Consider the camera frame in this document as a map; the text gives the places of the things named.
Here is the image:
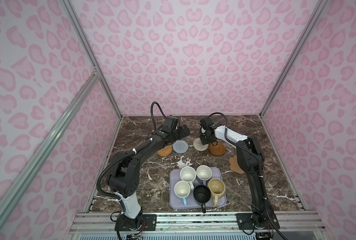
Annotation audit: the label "grey blue round coaster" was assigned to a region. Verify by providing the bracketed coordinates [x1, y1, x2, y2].
[173, 140, 189, 154]

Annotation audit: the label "white woven round coaster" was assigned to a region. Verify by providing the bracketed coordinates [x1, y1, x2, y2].
[193, 138, 209, 152]

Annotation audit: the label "cork paw shaped coaster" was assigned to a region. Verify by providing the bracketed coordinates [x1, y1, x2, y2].
[229, 155, 245, 175]

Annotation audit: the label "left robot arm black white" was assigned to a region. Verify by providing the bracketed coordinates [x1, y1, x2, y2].
[96, 125, 190, 220]

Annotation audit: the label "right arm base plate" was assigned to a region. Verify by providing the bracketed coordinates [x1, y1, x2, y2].
[236, 213, 280, 231]

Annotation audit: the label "aluminium mounting rail front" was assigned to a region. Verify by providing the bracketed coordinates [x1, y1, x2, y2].
[67, 211, 330, 240]

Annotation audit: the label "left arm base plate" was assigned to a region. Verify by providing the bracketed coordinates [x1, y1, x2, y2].
[115, 214, 157, 232]

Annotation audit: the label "orange woven rattan coaster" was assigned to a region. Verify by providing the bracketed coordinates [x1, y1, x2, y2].
[157, 145, 173, 157]

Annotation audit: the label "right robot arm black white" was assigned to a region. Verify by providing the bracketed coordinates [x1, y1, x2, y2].
[200, 113, 280, 230]

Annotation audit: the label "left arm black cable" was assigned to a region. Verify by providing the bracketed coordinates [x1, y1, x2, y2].
[150, 101, 168, 130]

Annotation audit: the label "lavender serving tray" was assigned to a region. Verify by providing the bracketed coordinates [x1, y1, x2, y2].
[170, 166, 227, 213]

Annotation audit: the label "black mug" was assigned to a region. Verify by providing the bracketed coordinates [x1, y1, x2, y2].
[193, 185, 211, 214]

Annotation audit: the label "brown wooden round coaster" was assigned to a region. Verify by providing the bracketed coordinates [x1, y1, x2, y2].
[209, 142, 226, 156]

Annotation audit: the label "white mug blue handle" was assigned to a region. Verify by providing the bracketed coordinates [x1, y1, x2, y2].
[174, 181, 191, 207]

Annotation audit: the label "beige yellow mug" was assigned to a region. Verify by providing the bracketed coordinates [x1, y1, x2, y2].
[208, 178, 226, 207]

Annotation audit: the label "aluminium frame diagonal bar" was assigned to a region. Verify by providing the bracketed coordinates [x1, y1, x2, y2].
[0, 70, 101, 232]

